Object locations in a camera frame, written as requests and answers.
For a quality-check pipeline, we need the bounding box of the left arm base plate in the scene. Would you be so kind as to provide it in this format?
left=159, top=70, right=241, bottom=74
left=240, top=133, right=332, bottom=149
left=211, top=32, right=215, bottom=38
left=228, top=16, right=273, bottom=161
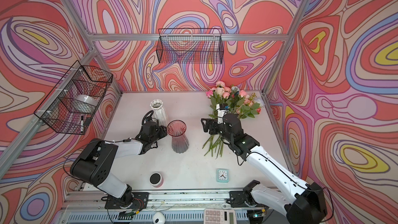
left=101, top=192, right=149, bottom=210

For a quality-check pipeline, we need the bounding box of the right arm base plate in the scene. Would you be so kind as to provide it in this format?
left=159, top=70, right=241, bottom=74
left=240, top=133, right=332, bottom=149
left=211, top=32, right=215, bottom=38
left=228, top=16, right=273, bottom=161
left=226, top=190, right=268, bottom=209

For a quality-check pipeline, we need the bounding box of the black wire basket wall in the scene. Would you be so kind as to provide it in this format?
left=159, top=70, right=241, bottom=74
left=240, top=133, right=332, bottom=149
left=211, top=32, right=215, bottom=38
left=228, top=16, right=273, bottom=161
left=34, top=61, right=113, bottom=135
left=156, top=28, right=224, bottom=64

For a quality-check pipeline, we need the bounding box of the black wire basket left wall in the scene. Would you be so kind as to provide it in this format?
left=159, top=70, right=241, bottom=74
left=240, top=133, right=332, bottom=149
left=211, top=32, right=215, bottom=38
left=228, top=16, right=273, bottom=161
left=34, top=61, right=113, bottom=135

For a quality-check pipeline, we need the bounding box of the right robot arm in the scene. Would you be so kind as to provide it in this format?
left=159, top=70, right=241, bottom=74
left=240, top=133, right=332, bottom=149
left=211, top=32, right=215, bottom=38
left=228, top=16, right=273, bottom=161
left=201, top=114, right=328, bottom=224

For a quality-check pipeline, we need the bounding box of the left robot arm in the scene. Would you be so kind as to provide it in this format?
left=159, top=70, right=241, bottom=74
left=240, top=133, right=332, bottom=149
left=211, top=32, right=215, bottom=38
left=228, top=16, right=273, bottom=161
left=70, top=121, right=167, bottom=199

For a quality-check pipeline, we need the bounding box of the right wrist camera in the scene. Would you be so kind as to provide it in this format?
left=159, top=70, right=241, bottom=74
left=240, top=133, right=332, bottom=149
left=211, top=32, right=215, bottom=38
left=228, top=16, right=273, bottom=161
left=216, top=103, right=229, bottom=124

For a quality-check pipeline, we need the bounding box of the black wire basket back wall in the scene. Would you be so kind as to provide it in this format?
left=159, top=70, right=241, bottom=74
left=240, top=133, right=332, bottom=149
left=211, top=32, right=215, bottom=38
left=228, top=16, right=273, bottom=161
left=156, top=28, right=224, bottom=64

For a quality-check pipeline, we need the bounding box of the bunch of artificial flowers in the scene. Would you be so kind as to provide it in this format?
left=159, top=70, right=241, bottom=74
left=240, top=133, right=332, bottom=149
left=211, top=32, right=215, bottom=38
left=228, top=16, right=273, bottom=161
left=201, top=80, right=262, bottom=159

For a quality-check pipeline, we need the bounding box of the pink grey glass vase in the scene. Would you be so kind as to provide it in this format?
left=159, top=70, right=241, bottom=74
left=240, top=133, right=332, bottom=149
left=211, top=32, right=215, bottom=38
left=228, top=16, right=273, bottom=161
left=166, top=120, right=189, bottom=153

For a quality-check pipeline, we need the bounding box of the white ribbed ceramic vase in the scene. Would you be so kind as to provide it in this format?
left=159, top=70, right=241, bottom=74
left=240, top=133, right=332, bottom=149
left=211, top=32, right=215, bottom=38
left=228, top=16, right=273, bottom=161
left=150, top=99, right=169, bottom=127

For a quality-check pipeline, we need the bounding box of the mint green small clock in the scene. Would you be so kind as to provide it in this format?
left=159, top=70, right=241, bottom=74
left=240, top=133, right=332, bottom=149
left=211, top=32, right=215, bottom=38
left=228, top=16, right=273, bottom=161
left=216, top=169, right=230, bottom=183

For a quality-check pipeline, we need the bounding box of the white pink calculator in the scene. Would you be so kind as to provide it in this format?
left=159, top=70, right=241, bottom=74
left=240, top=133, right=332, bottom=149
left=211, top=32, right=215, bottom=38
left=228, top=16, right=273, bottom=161
left=203, top=208, right=237, bottom=224

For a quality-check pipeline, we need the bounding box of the white round device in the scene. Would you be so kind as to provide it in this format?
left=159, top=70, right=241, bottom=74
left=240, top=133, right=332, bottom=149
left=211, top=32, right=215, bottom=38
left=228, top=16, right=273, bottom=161
left=152, top=212, right=166, bottom=224

